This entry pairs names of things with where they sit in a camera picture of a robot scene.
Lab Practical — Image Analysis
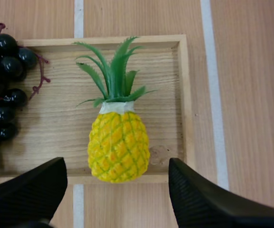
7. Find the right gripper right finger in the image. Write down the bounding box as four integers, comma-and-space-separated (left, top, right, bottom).
168, 157, 274, 228

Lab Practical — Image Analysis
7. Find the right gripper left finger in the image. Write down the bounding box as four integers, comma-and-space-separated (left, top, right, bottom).
0, 157, 68, 228

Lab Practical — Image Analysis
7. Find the yellow toy pineapple green crown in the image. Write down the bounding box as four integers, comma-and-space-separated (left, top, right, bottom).
72, 36, 159, 184

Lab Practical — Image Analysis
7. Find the shallow wooden tray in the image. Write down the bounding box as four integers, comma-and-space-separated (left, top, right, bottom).
0, 34, 196, 190

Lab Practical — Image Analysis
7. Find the bunch of dark toy grapes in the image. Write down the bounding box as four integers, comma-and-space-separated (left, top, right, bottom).
0, 22, 52, 185

